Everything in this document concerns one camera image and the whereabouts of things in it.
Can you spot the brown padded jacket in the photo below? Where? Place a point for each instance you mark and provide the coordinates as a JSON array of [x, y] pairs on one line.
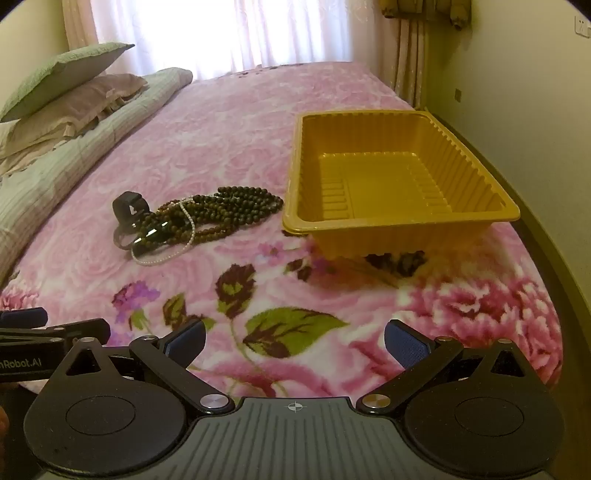
[[415, 7]]

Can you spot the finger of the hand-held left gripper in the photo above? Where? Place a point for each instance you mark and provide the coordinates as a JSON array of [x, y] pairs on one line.
[[25, 317], [78, 330]]

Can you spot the black band loop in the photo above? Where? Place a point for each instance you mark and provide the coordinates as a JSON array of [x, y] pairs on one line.
[[125, 204]]

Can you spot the sheer white curtain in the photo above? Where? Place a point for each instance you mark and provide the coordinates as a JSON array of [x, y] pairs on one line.
[[231, 32]]

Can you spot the mauve pillow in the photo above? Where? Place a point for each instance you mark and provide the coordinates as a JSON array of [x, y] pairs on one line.
[[83, 101]]

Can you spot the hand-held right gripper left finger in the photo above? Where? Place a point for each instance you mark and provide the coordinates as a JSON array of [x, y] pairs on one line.
[[187, 341]]

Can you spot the green striped quilt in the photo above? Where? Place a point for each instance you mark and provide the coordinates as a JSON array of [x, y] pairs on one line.
[[69, 161]]

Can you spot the black wristwatch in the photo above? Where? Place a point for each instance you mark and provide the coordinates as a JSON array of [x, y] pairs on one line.
[[121, 237]]

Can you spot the pink patterned curtain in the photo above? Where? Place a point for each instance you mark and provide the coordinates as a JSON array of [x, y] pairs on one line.
[[408, 60], [78, 23]]

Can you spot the green pillow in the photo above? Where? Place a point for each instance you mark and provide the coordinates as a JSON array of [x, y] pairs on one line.
[[51, 74]]

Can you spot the white wall socket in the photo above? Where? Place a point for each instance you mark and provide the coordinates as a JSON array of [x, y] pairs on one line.
[[582, 24]]

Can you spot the yellow plastic tray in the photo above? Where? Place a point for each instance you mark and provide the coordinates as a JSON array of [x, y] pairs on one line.
[[369, 184]]

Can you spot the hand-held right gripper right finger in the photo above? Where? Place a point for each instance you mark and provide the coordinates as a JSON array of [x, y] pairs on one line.
[[406, 344]]

